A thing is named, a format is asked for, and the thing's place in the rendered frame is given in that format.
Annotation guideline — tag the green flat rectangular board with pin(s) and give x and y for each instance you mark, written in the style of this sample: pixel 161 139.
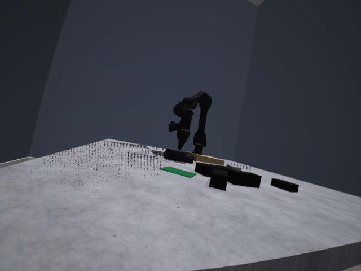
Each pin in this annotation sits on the green flat rectangular board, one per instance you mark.
pixel 178 171

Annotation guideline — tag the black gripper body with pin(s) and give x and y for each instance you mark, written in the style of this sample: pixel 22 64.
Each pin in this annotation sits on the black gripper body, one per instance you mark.
pixel 185 126

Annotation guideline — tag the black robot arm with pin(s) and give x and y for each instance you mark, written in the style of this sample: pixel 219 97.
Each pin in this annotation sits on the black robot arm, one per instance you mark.
pixel 182 110

